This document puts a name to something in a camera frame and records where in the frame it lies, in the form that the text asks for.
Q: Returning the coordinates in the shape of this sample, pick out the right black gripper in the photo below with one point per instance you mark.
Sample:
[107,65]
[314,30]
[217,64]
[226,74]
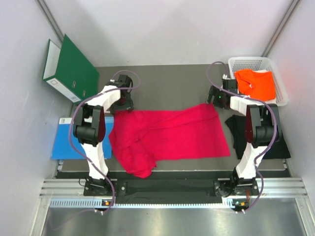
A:
[213,92]

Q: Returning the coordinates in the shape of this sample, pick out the green lever arch binder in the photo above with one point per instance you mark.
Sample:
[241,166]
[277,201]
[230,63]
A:
[69,71]

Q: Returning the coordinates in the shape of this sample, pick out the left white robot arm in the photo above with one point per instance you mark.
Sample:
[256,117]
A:
[89,129]

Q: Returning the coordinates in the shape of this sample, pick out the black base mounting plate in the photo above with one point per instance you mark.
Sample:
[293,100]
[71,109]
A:
[164,187]

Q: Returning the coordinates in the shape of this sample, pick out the blue paper folder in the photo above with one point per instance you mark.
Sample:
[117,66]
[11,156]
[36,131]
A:
[62,149]

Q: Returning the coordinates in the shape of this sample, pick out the pink red t shirt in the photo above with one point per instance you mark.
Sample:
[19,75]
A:
[139,139]

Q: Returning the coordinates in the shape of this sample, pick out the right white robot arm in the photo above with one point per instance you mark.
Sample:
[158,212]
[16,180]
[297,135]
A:
[262,128]

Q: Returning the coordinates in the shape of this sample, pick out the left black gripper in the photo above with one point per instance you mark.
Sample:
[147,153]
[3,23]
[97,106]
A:
[127,105]

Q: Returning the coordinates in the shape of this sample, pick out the black folded t shirt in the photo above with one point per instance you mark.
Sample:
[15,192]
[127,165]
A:
[236,125]

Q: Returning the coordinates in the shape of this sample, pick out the orange t shirt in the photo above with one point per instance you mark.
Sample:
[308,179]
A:
[258,84]

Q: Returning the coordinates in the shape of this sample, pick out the white plastic basket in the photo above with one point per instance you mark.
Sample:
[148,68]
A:
[258,64]

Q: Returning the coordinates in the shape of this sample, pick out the aluminium rail frame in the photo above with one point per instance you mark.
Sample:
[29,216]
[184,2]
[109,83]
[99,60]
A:
[284,208]

